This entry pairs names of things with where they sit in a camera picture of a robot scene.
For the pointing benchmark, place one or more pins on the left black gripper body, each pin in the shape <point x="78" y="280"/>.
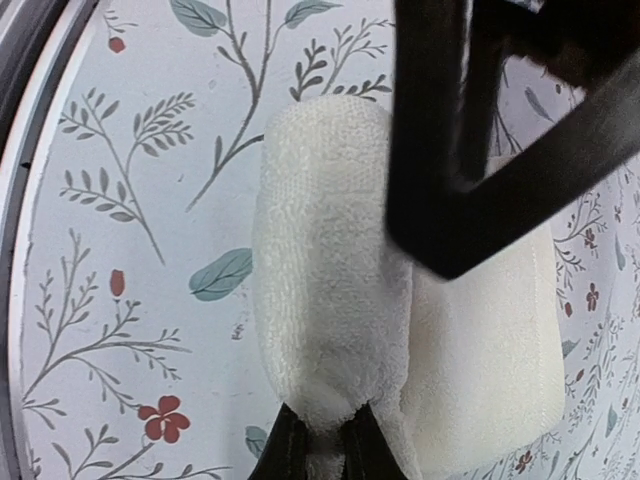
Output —
<point x="591" y="45"/>

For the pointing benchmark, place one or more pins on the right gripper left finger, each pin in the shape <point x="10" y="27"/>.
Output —
<point x="285" y="452"/>

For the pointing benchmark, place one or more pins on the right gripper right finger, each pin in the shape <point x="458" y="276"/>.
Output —
<point x="367" y="454"/>

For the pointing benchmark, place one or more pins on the cream white towel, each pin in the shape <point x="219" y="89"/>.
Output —
<point x="456" y="373"/>

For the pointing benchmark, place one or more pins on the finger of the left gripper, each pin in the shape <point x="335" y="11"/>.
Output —
<point x="443" y="209"/>

